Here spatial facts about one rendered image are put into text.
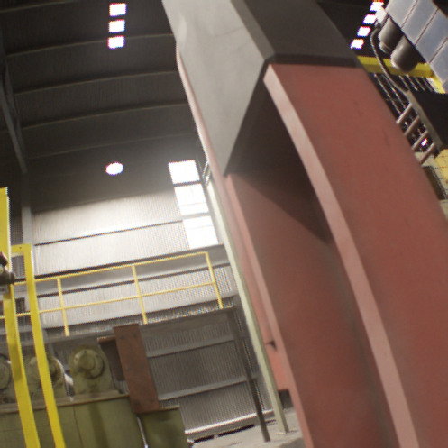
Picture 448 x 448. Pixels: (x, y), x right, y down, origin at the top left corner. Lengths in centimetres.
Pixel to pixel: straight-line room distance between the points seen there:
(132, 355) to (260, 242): 247
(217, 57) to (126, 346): 250
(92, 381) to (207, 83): 264
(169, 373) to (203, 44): 1174
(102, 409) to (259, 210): 256
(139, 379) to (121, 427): 36
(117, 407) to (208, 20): 259
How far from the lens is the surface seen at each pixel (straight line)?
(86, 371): 275
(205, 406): 1190
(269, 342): 20
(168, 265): 1186
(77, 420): 271
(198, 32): 19
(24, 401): 186
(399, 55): 66
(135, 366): 260
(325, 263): 16
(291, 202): 17
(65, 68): 1264
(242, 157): 16
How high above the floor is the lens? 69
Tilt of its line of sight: 23 degrees up
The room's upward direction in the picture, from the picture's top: 16 degrees counter-clockwise
